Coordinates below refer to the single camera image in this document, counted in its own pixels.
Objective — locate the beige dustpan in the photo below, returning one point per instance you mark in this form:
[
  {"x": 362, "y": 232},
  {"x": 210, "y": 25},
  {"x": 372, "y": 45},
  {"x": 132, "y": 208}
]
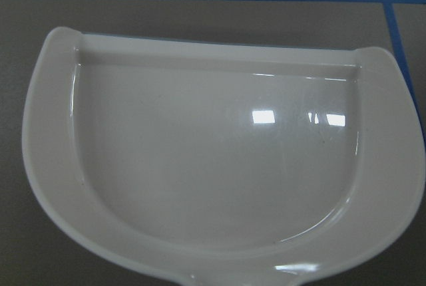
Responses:
[{"x": 215, "y": 164}]

